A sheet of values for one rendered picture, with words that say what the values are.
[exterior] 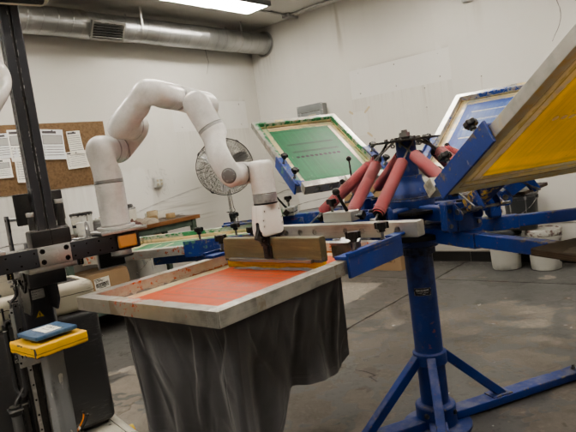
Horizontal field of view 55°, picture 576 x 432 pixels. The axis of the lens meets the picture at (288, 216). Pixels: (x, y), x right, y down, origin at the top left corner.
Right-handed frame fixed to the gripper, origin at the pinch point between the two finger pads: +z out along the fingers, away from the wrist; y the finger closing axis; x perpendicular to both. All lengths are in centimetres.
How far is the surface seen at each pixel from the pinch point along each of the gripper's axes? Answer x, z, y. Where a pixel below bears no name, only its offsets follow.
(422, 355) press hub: 1, 65, -87
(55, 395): -10, 20, 70
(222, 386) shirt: 15, 25, 41
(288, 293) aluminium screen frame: 29.6, 4.3, 28.1
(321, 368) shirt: 22.5, 31.0, 10.3
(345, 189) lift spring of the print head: -20, -12, -72
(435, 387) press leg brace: 10, 75, -79
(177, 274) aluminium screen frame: -25.0, 4.0, 18.6
